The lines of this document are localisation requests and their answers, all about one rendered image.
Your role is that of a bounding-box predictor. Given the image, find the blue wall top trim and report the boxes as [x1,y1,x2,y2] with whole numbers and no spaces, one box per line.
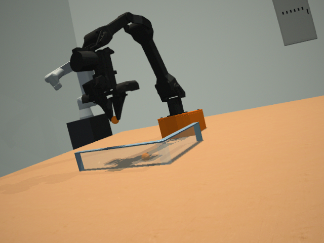
[74,122,199,158]

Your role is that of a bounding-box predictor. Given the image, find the brown ball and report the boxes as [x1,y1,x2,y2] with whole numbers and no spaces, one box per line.
[111,116,119,124]

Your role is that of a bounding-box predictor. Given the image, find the low clear corner walls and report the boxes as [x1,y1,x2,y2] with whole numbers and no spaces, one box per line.
[75,123,202,172]

